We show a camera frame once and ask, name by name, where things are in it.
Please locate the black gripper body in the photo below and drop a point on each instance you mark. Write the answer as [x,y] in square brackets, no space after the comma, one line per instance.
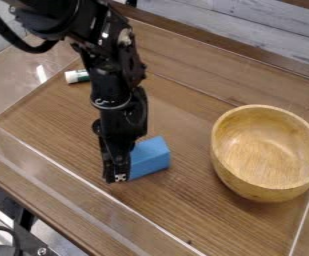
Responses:
[120,127]

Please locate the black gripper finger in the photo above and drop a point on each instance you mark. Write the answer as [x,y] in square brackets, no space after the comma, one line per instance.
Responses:
[117,163]

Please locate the blue foam block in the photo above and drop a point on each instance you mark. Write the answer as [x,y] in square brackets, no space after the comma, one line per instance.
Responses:
[151,157]

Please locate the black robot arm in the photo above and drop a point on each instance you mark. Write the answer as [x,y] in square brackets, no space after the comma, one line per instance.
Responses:
[101,36]

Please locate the brown wooden bowl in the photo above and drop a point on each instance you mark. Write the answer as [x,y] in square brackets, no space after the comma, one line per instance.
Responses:
[260,153]

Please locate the green white marker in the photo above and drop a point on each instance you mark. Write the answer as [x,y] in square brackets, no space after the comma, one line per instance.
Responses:
[77,76]

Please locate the clear acrylic tray wall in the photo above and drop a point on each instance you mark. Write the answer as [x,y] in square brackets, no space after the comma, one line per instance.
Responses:
[121,220]

